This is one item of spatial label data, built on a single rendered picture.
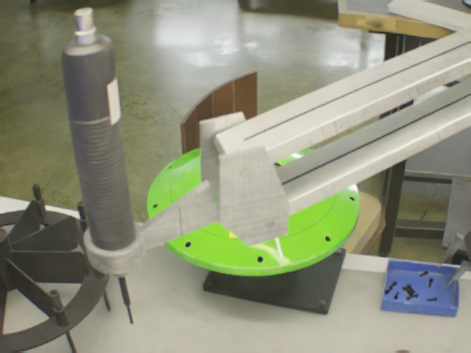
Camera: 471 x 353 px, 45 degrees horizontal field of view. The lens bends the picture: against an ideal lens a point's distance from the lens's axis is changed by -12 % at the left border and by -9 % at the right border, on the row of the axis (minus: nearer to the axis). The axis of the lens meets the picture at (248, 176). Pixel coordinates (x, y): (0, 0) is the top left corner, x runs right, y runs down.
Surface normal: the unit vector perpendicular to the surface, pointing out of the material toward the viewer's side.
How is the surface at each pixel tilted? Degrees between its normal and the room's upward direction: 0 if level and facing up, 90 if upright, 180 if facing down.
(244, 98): 90
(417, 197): 0
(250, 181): 90
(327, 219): 23
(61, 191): 0
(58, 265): 87
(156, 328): 0
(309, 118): 17
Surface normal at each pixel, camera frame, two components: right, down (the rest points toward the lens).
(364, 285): 0.00, -0.82
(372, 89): -0.28, -0.73
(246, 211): 0.32, 0.54
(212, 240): -0.17, -0.55
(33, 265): 0.02, 0.53
